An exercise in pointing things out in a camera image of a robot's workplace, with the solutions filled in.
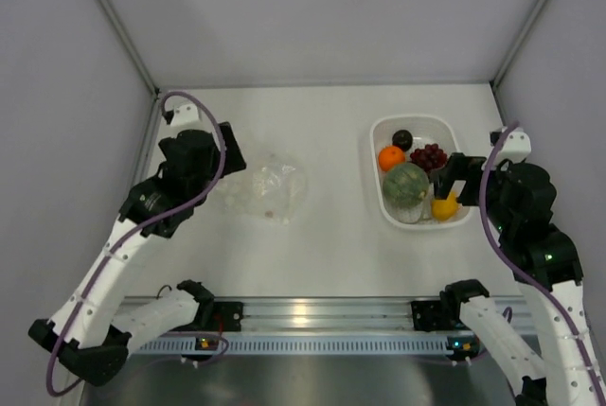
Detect left aluminium corner post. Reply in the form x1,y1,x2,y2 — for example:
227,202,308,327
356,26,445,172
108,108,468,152
95,0,159,96

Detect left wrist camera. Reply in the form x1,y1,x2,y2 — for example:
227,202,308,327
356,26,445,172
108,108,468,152
166,102,202,130

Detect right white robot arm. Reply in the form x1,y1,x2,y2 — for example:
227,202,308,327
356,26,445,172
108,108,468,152
431,153,605,405

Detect fake yellow lemon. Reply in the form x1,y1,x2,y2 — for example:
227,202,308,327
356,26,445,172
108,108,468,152
431,191,460,222

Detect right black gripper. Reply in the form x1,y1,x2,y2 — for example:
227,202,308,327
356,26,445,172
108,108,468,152
432,151,514,232

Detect purple cable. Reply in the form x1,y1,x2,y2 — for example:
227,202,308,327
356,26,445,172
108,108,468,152
45,90,231,397
479,121,602,379

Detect left aluminium side rail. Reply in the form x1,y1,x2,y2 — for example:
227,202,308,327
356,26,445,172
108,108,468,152
104,88,166,297

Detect aluminium front rail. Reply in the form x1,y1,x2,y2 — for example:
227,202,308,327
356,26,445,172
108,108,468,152
120,295,531,333

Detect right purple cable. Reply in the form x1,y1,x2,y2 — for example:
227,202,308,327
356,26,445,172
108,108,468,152
479,121,602,379

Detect fake red grapes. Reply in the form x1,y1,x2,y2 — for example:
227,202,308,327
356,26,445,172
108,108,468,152
409,143,448,174

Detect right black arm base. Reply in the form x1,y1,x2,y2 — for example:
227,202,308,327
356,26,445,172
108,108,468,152
410,300,468,332

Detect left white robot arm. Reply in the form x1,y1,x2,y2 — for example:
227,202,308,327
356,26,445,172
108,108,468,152
28,122,246,386

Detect white slotted cable duct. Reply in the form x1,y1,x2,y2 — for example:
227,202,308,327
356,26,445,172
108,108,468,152
136,334,479,355

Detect fake green melon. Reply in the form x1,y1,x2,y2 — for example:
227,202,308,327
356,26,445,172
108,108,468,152
382,163,430,209

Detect fake dark plum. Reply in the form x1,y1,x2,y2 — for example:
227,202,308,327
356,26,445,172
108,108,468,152
391,130,414,152

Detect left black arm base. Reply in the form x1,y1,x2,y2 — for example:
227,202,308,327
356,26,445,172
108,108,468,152
206,300,244,333

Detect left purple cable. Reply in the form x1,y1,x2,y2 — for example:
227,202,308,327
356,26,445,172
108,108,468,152
45,90,231,397

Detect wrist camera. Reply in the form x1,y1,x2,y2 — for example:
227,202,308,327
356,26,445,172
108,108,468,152
493,128,531,168
166,102,202,130

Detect fake orange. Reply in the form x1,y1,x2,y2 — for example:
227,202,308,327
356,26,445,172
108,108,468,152
377,145,406,172

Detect right aluminium corner post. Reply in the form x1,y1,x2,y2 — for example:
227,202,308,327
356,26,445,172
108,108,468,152
490,0,550,90

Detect aluminium corner post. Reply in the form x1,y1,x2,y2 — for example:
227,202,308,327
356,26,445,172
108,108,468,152
95,0,159,96
490,0,550,90

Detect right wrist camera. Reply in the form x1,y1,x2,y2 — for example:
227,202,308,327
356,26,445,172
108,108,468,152
493,128,531,168

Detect polka dot zip bag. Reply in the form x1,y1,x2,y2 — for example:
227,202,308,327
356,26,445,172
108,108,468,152
214,152,308,225

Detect white perforated plastic basket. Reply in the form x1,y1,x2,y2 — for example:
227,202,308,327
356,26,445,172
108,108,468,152
369,114,474,231

